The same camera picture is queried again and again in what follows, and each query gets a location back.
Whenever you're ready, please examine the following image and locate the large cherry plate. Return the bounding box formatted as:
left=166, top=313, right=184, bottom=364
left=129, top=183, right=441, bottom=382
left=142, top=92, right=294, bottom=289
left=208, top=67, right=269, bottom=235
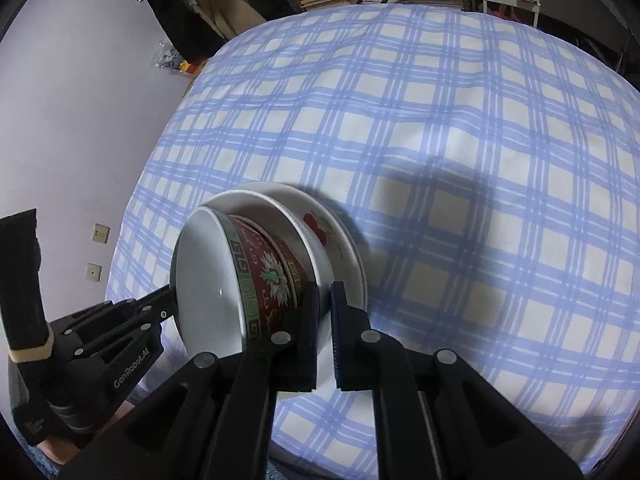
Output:
left=236, top=182, right=368, bottom=310

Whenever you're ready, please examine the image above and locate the plain white bowl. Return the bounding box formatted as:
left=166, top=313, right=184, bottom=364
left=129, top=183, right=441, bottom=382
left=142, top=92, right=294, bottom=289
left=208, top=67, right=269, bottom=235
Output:
left=205, top=188, right=334, bottom=389

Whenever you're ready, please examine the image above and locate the red patterned bowl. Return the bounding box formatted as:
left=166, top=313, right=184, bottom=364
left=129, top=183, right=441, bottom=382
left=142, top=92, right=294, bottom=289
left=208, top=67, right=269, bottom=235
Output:
left=170, top=206, right=305, bottom=358

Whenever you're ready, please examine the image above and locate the blue plaid tablecloth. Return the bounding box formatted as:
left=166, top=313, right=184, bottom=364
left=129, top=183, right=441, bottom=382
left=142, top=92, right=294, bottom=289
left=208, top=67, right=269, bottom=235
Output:
left=107, top=4, right=639, bottom=471

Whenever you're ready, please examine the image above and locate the left hand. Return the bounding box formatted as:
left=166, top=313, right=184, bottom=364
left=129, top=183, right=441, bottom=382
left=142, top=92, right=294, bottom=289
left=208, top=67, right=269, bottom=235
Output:
left=37, top=401, right=134, bottom=465

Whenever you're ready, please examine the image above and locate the wall socket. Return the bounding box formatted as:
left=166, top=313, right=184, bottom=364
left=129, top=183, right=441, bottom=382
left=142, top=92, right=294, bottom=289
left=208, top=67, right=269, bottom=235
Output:
left=91, top=223, right=111, bottom=245

